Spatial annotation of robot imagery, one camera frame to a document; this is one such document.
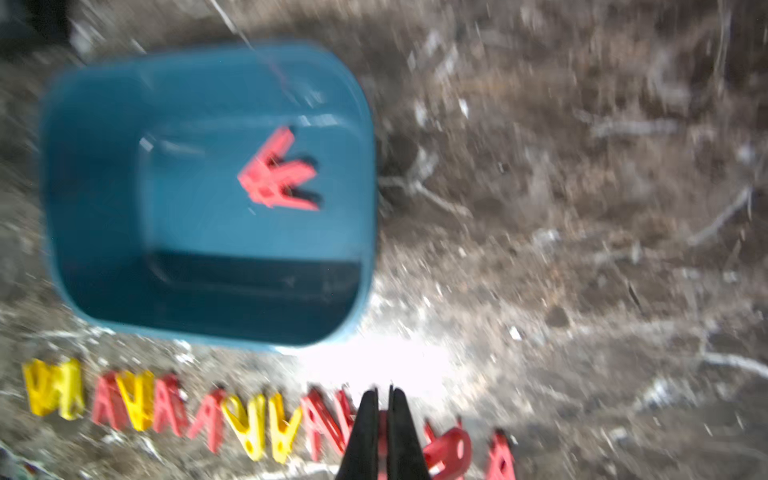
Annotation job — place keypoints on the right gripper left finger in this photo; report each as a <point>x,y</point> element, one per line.
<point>360,460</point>

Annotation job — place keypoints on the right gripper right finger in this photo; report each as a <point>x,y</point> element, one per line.
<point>405,459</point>

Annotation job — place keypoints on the red clothespin row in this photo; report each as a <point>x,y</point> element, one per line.
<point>209,417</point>
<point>447,456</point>
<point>501,460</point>

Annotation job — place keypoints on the yellow clothespin row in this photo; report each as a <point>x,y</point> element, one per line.
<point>283,430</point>
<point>248,423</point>

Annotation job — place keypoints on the teal plastic storage box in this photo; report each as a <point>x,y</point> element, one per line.
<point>148,230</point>

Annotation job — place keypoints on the big yellow clothespin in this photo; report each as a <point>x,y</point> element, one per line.
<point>39,383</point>

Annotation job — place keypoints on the clothespin pile in box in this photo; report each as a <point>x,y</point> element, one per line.
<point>269,180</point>

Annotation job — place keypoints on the slim yellow clothespin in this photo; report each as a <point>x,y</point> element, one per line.
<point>68,389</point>

